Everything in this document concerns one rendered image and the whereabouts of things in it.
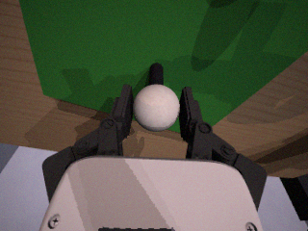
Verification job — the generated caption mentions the white ball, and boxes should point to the white ball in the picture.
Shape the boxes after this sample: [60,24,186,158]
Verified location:
[133,84,180,132]

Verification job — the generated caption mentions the green turf mat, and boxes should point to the green turf mat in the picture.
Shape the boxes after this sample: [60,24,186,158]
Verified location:
[19,0,308,127]

